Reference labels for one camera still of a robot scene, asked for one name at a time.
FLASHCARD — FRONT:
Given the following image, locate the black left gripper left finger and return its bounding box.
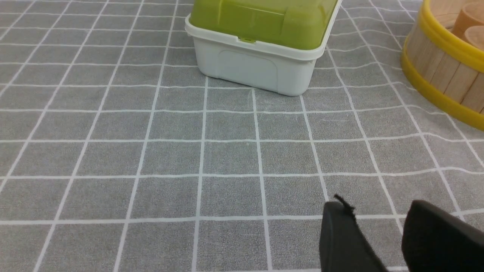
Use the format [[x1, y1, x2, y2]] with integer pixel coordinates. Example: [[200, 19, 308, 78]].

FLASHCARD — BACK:
[[319, 194, 387, 272]]

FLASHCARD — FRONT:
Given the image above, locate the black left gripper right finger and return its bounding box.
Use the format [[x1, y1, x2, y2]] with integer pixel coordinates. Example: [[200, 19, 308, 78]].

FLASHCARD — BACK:
[[402, 200, 484, 272]]

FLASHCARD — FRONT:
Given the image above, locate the yellow bamboo steamer base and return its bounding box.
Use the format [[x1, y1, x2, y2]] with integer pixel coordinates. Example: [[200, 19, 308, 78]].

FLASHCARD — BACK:
[[401, 0, 484, 130]]

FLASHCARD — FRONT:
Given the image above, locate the wooden cylinder in steamer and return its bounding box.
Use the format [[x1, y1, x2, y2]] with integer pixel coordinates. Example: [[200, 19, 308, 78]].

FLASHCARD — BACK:
[[451, 0, 484, 38]]

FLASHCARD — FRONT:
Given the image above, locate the green lidded white box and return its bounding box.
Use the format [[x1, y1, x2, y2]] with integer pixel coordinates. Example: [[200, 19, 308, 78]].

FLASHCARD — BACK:
[[185, 0, 341, 96]]

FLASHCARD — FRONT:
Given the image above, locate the grey grid tablecloth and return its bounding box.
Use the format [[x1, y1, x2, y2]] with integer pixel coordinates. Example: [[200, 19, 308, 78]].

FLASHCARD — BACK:
[[0, 0, 483, 272]]

